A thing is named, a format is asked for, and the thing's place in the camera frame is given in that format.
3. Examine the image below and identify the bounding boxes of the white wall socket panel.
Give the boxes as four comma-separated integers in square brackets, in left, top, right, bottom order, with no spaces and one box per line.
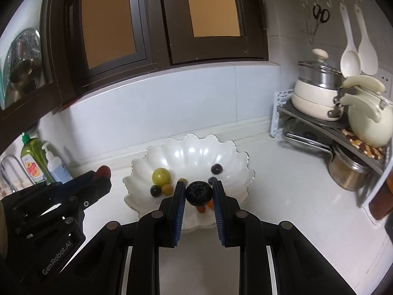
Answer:
[376,68,393,94]

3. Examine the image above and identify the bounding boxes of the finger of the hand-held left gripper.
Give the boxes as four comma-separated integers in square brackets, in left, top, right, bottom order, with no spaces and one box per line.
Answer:
[61,177,112,212]
[37,170,100,197]

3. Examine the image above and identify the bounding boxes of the stainless steel pot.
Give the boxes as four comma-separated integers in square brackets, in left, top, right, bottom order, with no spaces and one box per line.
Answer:
[327,146,373,192]

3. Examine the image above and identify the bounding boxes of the pan with glass lid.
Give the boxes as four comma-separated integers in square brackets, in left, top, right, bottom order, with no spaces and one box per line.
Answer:
[282,118,335,154]

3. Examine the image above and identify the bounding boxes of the white pump bottle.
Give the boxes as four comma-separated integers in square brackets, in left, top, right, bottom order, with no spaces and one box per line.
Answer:
[41,141,74,183]

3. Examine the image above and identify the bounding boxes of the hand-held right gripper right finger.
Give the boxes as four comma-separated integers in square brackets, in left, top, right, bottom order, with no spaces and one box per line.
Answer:
[213,180,358,295]

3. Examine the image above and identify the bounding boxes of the grey corner shelf rack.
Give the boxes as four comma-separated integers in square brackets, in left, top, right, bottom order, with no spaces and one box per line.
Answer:
[270,89,393,222]

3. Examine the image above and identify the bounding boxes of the green dish soap bottle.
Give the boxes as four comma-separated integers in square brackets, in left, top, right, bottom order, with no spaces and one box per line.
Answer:
[20,133,50,185]

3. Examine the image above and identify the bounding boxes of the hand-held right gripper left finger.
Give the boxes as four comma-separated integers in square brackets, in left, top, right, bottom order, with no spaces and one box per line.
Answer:
[61,181,187,295]

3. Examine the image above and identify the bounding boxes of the black scissors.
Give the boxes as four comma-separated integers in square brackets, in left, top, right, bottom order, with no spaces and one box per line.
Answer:
[312,4,330,24]

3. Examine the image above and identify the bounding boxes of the steel steamer plate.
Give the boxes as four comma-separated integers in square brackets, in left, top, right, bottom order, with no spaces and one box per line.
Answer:
[0,28,43,108]

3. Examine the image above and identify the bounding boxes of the white scalloped bowl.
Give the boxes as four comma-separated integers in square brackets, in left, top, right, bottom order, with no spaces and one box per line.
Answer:
[123,133,256,231]

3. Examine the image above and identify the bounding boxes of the hanging wire tool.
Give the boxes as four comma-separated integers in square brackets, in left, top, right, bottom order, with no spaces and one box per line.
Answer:
[301,4,323,45]

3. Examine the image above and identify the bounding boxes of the brown wooden window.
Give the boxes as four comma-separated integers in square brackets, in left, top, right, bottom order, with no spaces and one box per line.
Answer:
[40,0,269,99]

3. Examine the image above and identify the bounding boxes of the cream ceramic kettle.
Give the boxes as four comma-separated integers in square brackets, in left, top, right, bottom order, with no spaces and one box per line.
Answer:
[333,75,393,148]

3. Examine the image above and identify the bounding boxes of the steel faucet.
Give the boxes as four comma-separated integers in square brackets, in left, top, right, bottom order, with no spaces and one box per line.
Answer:
[0,154,23,192]

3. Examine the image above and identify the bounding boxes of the white rice paddle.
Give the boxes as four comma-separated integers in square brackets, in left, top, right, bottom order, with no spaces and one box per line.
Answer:
[353,4,379,76]

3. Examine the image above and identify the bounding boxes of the green plum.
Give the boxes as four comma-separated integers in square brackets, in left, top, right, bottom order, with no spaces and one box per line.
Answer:
[152,167,171,185]

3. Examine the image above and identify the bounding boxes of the woven trivet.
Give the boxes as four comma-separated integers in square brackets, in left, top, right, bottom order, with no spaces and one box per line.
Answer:
[341,128,386,160]

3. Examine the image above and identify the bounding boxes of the steel pot with glass lid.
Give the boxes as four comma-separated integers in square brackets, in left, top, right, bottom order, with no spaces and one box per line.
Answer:
[298,48,343,89]

